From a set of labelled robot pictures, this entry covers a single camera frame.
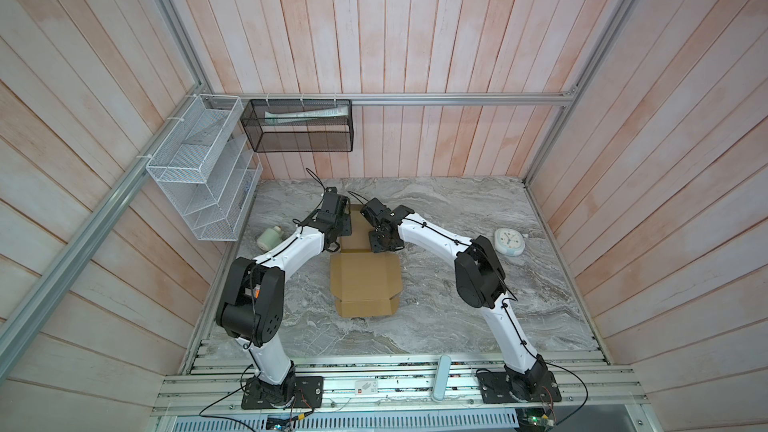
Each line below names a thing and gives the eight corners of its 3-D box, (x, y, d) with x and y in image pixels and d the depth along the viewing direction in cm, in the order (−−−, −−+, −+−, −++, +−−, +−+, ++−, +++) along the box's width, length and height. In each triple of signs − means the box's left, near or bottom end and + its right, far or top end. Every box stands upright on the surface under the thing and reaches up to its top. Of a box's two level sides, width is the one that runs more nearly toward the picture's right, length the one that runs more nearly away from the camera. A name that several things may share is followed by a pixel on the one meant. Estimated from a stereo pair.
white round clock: (498, 256, 101) (501, 251, 99) (491, 233, 107) (494, 228, 105) (524, 256, 101) (528, 251, 99) (516, 233, 107) (519, 228, 105)
